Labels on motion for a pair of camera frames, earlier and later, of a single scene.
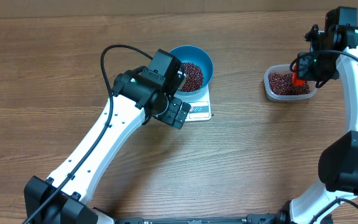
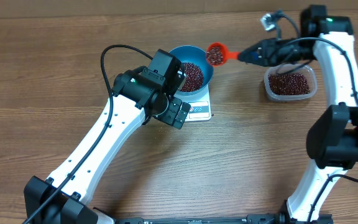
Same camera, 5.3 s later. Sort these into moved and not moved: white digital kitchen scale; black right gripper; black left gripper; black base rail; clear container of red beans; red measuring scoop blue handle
Moved: black right gripper; red measuring scoop blue handle
Not moved: black left gripper; clear container of red beans; white digital kitchen scale; black base rail
